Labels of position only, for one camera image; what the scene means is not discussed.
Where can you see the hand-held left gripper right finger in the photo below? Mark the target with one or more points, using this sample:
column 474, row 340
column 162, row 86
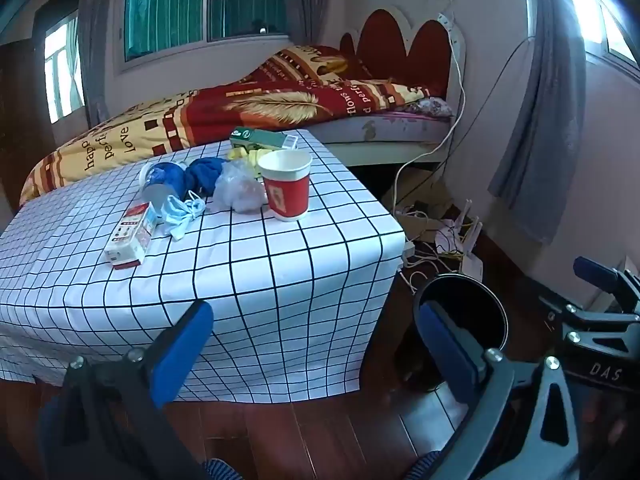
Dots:
column 444, row 342

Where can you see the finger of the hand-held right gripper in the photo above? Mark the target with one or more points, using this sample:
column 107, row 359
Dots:
column 592, row 266
column 580, row 310

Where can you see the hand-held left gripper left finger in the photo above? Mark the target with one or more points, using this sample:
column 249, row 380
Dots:
column 181, row 350

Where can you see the black round trash bin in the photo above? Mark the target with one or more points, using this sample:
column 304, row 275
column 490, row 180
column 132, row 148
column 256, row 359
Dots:
column 465, row 300

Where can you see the white and red small carton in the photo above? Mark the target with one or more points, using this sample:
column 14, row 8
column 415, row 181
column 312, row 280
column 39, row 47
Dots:
column 131, row 240

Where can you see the light blue face mask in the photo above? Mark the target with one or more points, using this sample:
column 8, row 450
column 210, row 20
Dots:
column 175, row 212

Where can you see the clear plastic bag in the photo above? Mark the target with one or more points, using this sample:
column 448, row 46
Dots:
column 235, row 187

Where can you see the red paper cup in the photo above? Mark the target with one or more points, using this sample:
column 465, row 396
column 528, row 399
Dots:
column 287, row 195

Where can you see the white router with antennas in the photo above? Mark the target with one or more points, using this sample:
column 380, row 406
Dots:
column 472, row 262

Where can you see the white black checkered tablecloth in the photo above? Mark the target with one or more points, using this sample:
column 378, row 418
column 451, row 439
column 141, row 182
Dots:
column 250, row 285

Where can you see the small white floor power strip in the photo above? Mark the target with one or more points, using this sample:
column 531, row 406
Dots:
column 407, row 252

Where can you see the brown cardboard piece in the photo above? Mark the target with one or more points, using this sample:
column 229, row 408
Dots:
column 430, row 195

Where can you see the blue patterned white cup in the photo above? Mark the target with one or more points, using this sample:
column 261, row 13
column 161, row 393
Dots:
column 167, row 177

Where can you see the dark blue cloth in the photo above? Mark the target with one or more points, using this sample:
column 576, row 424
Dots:
column 202, row 172

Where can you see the yellow wrapper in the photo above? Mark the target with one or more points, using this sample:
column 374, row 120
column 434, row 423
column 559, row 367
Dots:
column 247, row 155

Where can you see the white bed base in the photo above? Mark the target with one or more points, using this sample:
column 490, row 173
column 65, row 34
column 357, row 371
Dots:
column 390, row 132

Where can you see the green and white box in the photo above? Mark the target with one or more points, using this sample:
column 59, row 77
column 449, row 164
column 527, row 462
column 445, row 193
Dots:
column 260, row 137

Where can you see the floral pillow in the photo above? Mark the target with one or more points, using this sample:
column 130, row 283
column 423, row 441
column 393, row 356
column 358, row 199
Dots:
column 430, row 107

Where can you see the bed with red-yellow blanket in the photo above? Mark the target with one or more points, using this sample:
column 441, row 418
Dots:
column 175, row 110

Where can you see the dark wooden wardrobe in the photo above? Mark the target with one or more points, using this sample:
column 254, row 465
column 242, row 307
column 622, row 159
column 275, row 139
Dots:
column 22, row 125

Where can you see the small bright window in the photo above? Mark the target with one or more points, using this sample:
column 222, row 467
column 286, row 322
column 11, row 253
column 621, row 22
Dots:
column 62, row 70

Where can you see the red and white headboard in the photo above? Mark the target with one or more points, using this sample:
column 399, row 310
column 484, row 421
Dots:
column 380, row 35

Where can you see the large window with green curtain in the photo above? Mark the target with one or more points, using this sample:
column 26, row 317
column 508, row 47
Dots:
column 200, row 5

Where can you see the bright window with white frame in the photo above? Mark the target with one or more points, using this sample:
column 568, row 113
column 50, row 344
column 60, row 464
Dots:
column 595, row 10

